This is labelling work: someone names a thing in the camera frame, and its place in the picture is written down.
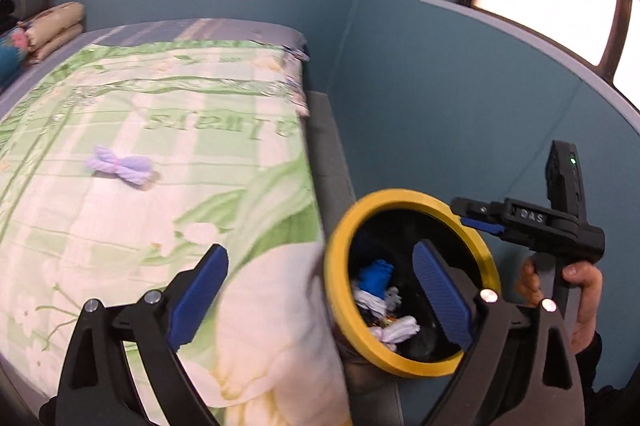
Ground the yellow rimmed black trash bin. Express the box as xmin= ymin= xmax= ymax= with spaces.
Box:
xmin=324 ymin=189 xmax=500 ymax=378

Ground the white tissue bundle pink band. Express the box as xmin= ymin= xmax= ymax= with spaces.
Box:
xmin=369 ymin=316 xmax=421 ymax=351

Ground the lavender foam net bundle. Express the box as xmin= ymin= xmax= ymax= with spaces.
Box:
xmin=86 ymin=146 xmax=154 ymax=186

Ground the green floral quilt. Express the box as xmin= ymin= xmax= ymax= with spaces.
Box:
xmin=1 ymin=40 xmax=350 ymax=425

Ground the black tracking camera box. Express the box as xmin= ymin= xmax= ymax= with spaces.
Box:
xmin=546 ymin=140 xmax=587 ymax=220

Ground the person's right hand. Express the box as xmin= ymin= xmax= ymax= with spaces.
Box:
xmin=514 ymin=257 xmax=604 ymax=356

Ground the blue glove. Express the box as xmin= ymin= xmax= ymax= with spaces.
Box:
xmin=357 ymin=259 xmax=394 ymax=299

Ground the beige folded blanket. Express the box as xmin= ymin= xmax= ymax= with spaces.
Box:
xmin=21 ymin=1 xmax=86 ymax=64

